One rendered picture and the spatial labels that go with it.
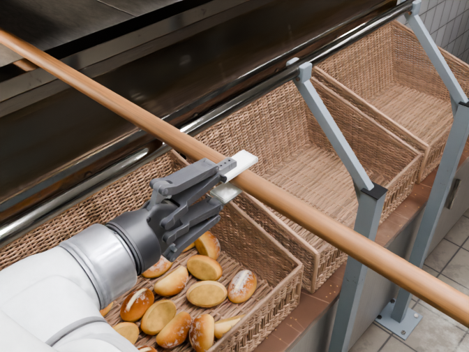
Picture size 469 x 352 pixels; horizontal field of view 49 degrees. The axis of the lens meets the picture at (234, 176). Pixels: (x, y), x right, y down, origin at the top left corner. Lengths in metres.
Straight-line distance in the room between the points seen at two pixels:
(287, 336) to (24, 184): 0.70
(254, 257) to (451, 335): 1.01
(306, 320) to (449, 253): 1.20
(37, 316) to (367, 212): 0.77
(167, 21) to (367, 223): 0.66
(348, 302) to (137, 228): 0.84
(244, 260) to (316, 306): 0.22
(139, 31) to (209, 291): 0.64
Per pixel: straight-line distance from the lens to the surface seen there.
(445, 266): 2.37
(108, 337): 0.51
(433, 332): 2.13
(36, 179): 1.19
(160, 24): 1.28
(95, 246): 0.60
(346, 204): 1.63
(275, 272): 1.33
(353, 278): 1.30
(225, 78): 1.48
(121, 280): 0.60
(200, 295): 1.30
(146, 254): 0.62
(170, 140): 0.80
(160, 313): 1.27
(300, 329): 1.32
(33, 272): 0.58
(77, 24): 1.29
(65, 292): 0.56
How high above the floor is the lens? 1.66
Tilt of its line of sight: 39 degrees down
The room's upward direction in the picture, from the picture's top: straight up
